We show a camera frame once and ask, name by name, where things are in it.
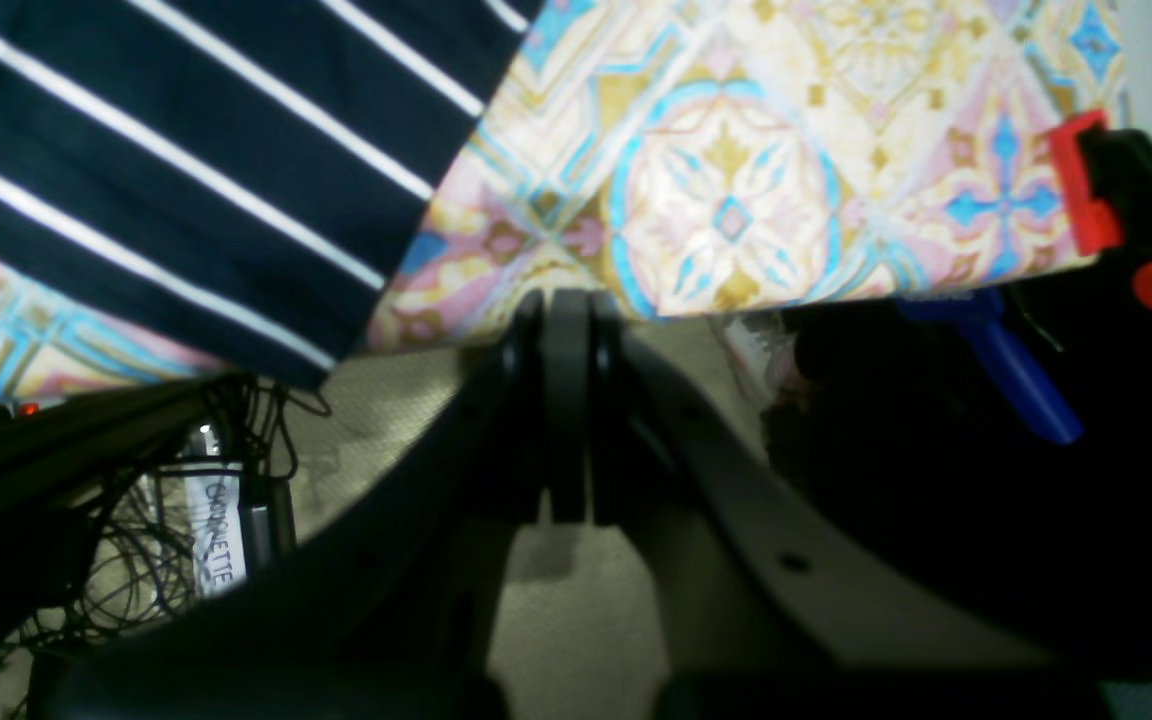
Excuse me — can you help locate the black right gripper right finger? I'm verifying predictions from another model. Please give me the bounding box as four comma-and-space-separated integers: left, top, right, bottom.
568, 291, 1107, 719

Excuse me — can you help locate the red black clamp upper left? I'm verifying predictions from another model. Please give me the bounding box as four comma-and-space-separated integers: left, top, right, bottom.
1048, 109, 1152, 313

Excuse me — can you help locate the patterned pastel tablecloth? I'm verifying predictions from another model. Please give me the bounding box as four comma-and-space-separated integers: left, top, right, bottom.
0, 1, 1130, 401

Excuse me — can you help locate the navy white striped T-shirt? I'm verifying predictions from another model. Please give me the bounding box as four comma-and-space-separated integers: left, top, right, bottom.
0, 1, 544, 389

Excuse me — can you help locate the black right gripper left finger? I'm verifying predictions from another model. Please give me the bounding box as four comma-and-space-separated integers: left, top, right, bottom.
45, 290, 570, 719

